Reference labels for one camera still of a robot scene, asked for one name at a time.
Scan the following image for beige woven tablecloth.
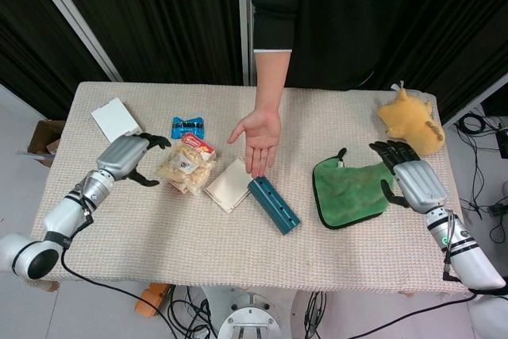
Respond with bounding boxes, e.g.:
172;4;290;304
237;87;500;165
30;81;481;296

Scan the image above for black curtain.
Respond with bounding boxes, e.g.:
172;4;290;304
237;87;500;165
43;0;244;86
0;0;112;121
372;0;508;124

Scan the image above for teal block with holes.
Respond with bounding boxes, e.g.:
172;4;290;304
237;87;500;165
246;175;302;236

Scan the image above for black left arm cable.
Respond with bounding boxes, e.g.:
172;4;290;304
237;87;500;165
59;250;187;339

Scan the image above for black floor cables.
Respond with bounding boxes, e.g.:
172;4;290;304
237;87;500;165
454;112;508;245

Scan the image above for white cardboard box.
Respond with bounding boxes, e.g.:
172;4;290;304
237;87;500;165
90;97;144;144

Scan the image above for person's bare hand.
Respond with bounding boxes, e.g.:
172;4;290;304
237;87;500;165
227;110;282;178

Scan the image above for brown cardboard box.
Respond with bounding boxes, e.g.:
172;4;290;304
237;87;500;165
17;119;67;168

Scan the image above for orange rectangular block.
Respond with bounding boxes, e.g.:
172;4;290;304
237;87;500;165
134;282;172;318

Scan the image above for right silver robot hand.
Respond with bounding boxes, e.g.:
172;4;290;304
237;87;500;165
368;139;449;214

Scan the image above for green towel with black trim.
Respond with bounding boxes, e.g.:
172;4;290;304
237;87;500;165
312;148;396;230

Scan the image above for grey metal frame rail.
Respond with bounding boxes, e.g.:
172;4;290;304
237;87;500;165
441;75;508;128

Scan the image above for black cable bundle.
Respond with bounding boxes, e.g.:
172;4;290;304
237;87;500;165
303;291;330;339
166;285;218;339

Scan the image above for upright grey metal post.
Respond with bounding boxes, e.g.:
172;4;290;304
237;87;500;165
237;0;256;87

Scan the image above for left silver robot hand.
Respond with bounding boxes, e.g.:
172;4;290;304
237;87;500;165
96;131;172;188

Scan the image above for blue snack packet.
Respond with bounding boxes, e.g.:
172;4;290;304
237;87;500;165
170;115;206;142

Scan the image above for person's bare forearm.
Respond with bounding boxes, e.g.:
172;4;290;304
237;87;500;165
253;49;293;114

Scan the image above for slanted grey metal post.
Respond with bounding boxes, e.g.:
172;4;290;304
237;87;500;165
21;0;123;83

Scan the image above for yellow plush toy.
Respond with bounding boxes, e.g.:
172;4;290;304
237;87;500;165
376;83;445;156

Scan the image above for beige folded cloth pouch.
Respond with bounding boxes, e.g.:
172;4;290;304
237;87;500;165
204;157;252;214

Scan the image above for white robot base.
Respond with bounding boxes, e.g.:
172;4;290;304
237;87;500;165
200;285;294;339

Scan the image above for person's black sweater torso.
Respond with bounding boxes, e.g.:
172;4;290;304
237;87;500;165
242;0;421;92

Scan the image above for snack pack with red label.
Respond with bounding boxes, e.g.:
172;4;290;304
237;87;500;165
181;133;218;157

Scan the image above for clear bag of snacks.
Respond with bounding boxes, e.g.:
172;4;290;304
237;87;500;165
155;141;218;197

